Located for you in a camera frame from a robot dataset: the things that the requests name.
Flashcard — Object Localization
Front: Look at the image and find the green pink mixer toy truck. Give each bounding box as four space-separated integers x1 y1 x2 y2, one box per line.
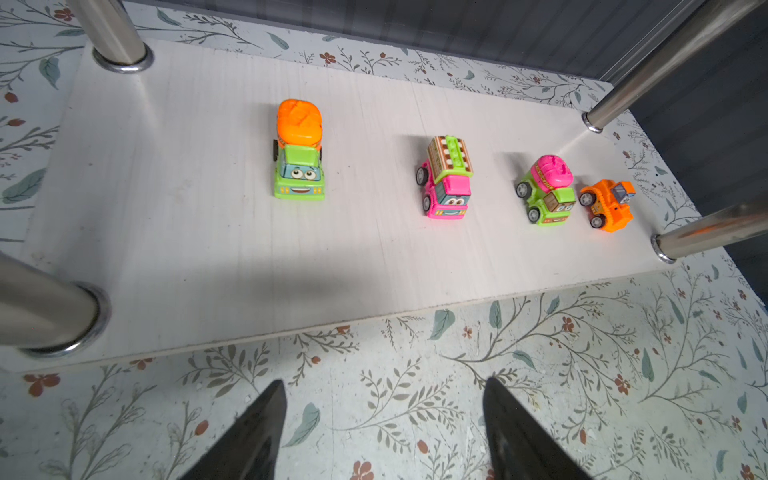
515 155 576 226

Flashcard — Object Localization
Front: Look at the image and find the green orange mixer toy truck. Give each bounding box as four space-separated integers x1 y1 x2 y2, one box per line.
273 99 325 201

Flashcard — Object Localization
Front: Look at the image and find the orange toy bulldozer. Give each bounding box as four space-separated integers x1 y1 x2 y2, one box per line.
577 179 636 233

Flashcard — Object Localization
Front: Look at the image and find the white two-tier shelf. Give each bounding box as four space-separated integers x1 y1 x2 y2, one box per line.
0 0 768 374

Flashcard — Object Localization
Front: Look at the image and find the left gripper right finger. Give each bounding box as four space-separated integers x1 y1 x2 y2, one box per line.
483 377 589 480

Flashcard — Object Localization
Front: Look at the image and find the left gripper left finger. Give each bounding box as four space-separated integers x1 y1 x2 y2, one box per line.
181 380 287 480

